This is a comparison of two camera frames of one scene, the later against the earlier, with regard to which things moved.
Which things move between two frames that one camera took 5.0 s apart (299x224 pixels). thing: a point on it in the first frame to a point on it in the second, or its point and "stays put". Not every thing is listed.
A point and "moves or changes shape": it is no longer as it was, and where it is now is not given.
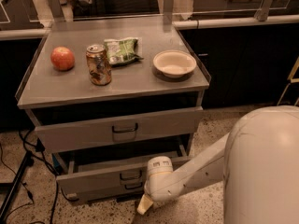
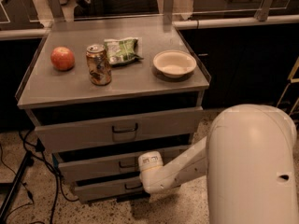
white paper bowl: [174, 63] stays put
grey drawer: [110, 179] moves or changes shape
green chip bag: [121, 51] stays put
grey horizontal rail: [178, 25] stays put
